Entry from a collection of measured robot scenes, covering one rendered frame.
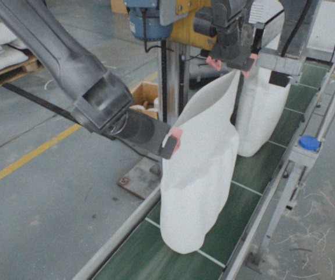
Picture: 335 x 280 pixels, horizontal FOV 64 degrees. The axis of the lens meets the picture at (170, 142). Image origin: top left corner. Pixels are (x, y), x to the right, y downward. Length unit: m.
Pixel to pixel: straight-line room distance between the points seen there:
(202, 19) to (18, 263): 1.51
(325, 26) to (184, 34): 2.80
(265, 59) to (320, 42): 2.84
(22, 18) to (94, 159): 1.82
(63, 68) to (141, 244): 0.93
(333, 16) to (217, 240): 3.05
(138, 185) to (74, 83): 1.52
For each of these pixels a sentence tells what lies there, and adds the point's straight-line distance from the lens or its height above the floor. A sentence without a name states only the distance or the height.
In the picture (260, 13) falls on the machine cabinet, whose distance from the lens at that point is 3.91.
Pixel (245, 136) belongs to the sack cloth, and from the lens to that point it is 1.51.
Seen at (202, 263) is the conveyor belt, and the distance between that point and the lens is 1.16.
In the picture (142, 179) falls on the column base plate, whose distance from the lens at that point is 1.89.
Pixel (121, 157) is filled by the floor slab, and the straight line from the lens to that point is 2.09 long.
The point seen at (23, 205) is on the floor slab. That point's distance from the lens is 2.00.
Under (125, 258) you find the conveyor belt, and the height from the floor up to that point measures 0.38.
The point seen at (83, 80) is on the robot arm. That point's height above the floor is 1.26.
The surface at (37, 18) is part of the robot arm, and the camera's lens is 0.36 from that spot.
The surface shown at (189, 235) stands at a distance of 0.99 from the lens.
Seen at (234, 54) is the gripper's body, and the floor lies 1.12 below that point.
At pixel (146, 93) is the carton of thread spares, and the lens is 2.59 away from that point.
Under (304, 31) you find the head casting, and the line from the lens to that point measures 0.96.
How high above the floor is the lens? 1.42
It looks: 40 degrees down
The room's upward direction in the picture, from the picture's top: straight up
